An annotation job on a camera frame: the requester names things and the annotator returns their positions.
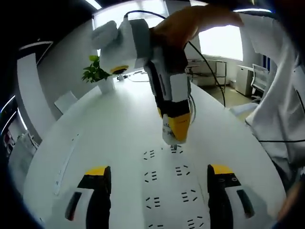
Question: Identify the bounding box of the green potted plant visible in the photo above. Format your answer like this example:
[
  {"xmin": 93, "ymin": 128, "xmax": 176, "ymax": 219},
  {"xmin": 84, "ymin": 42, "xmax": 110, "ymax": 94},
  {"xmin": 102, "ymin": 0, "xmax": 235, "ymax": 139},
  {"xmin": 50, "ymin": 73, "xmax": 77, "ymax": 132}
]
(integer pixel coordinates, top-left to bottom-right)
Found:
[{"xmin": 82, "ymin": 55, "xmax": 115, "ymax": 94}]

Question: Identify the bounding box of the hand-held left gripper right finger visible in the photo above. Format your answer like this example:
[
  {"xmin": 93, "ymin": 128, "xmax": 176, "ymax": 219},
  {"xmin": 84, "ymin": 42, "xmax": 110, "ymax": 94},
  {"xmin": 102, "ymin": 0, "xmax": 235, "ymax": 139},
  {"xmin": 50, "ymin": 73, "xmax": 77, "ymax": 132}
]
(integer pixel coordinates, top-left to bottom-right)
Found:
[{"xmin": 206, "ymin": 164, "xmax": 257, "ymax": 229}]

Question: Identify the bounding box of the white charger cable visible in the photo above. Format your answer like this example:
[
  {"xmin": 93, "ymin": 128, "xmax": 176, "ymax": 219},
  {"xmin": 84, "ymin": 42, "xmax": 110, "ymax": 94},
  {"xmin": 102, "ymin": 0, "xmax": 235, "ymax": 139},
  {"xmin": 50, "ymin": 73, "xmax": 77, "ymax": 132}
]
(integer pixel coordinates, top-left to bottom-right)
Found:
[{"xmin": 187, "ymin": 92, "xmax": 199, "ymax": 125}]

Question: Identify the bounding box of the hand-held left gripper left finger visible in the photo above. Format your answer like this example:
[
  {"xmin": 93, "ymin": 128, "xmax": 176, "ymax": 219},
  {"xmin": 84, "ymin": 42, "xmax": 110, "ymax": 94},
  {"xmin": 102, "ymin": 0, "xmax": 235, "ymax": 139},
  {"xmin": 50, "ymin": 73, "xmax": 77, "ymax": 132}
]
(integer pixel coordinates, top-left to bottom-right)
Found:
[{"xmin": 64, "ymin": 166, "xmax": 112, "ymax": 229}]

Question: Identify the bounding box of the white power strip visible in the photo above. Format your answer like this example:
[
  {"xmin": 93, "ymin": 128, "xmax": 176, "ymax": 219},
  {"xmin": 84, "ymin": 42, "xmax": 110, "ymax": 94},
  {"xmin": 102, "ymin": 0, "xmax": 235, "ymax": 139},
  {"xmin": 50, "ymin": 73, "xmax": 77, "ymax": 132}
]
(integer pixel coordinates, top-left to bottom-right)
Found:
[{"xmin": 139, "ymin": 142, "xmax": 212, "ymax": 229}]

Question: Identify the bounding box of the small side table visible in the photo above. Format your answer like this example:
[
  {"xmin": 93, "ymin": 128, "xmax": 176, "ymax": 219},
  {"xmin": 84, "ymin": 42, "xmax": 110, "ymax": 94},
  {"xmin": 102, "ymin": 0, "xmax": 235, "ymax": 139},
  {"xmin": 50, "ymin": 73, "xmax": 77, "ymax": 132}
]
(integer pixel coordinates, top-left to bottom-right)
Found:
[{"xmin": 187, "ymin": 59, "xmax": 227, "ymax": 86}]

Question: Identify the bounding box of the white drawer cabinet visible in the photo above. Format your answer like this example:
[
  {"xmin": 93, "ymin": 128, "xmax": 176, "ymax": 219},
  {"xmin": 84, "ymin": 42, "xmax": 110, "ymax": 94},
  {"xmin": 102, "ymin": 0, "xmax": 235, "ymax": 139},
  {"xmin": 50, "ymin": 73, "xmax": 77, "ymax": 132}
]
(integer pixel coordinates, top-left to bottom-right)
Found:
[{"xmin": 235, "ymin": 64, "xmax": 255, "ymax": 96}]

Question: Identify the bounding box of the person in white coat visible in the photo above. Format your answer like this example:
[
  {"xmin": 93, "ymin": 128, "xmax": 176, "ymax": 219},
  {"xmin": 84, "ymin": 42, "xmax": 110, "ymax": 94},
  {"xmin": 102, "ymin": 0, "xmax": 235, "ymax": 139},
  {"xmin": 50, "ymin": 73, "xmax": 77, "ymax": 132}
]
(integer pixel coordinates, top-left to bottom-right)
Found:
[{"xmin": 230, "ymin": 11, "xmax": 305, "ymax": 182}]

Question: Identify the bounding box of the white desk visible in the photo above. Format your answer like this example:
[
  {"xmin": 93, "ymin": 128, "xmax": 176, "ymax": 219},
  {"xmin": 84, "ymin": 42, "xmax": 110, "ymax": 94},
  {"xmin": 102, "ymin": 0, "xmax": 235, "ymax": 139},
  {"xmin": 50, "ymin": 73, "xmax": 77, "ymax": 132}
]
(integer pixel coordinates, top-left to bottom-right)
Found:
[{"xmin": 22, "ymin": 75, "xmax": 289, "ymax": 229}]

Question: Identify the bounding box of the white mesh office chair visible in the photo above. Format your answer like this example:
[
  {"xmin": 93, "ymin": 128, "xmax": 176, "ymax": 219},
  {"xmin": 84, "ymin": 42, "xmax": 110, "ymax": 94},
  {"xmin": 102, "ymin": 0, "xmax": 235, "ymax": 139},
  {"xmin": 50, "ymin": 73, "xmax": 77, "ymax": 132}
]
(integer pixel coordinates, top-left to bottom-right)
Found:
[{"xmin": 250, "ymin": 63, "xmax": 271, "ymax": 99}]

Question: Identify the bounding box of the white charger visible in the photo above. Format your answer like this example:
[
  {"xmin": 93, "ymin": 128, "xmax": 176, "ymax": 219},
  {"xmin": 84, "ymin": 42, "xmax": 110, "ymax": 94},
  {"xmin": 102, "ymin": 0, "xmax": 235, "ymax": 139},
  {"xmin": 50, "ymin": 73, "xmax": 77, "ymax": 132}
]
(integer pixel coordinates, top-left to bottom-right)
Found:
[{"xmin": 161, "ymin": 114, "xmax": 179, "ymax": 151}]

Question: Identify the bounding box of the desk cable slot strip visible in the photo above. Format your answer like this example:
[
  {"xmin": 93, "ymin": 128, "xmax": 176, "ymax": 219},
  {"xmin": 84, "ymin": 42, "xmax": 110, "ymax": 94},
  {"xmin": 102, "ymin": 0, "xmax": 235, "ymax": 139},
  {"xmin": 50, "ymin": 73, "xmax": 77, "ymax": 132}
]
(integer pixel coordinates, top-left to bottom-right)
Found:
[{"xmin": 52, "ymin": 130, "xmax": 82, "ymax": 197}]

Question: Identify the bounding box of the person's right hand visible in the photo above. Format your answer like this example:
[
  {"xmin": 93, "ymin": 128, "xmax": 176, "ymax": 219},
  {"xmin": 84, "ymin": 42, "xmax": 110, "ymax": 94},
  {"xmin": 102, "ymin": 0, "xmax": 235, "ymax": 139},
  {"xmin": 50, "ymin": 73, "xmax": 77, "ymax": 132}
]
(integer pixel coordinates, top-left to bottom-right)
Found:
[{"xmin": 149, "ymin": 5, "xmax": 244, "ymax": 53}]

